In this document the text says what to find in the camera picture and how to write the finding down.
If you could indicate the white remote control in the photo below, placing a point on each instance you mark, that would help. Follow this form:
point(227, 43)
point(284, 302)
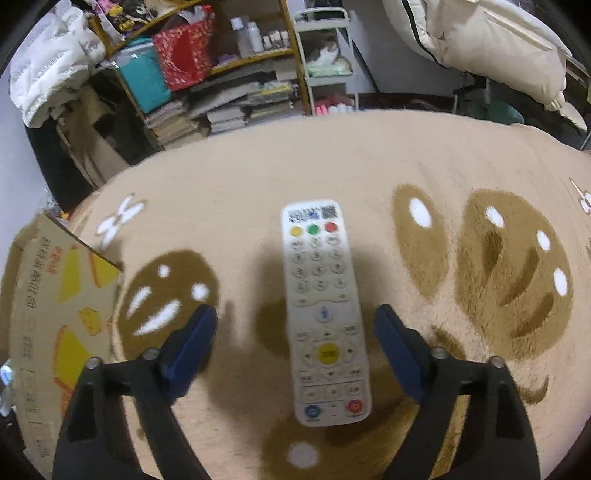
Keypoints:
point(318, 277)

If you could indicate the pile of magazines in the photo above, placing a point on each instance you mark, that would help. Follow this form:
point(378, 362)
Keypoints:
point(249, 101)

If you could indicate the pink and black printed bag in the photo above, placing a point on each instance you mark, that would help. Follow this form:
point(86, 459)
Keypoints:
point(120, 11)

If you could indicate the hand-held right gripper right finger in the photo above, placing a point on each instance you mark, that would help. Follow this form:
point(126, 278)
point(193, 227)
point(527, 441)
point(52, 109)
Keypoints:
point(399, 355)

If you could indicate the beige hanging coat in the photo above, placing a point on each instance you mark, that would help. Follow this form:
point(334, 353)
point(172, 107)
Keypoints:
point(97, 147)

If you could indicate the stack of worn books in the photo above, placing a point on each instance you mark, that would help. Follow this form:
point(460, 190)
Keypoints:
point(173, 124)

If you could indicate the green tissue pack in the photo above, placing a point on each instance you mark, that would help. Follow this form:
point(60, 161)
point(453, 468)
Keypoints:
point(330, 68)

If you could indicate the wooden shelf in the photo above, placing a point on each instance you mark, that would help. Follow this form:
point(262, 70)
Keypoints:
point(296, 62)

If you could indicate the beige printed blanket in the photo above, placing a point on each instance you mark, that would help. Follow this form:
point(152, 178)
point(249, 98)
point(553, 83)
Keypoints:
point(277, 161)

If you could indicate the cream padded coat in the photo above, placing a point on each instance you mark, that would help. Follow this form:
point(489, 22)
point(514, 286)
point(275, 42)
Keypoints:
point(485, 41)

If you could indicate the printed cardboard box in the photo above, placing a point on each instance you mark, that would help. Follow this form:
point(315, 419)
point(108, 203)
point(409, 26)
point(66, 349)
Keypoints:
point(41, 323)

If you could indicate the red patterned gift bag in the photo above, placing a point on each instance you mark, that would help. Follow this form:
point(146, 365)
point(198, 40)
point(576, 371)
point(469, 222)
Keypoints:
point(184, 55)

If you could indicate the cluster of small cosmetic bottles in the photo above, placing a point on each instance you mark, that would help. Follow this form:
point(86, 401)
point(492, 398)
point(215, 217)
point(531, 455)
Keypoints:
point(277, 40)

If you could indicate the white puffer jacket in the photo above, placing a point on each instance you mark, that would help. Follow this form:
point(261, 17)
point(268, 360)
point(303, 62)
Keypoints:
point(51, 60)

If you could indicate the white trolley cart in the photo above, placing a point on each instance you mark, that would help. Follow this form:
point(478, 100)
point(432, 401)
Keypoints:
point(346, 50)

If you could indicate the green bag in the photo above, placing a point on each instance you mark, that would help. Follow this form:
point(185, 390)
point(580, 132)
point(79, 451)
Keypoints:
point(505, 113)

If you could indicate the white brown plush toy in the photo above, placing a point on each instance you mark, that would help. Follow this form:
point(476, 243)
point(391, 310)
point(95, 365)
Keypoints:
point(323, 53)

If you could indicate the teal bag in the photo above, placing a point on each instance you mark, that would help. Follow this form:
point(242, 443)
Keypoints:
point(145, 78)

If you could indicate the black hanging coat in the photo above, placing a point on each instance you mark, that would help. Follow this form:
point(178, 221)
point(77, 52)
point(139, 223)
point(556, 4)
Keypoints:
point(55, 170)

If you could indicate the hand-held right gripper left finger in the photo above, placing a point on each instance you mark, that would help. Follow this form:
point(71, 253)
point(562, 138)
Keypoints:
point(194, 350)

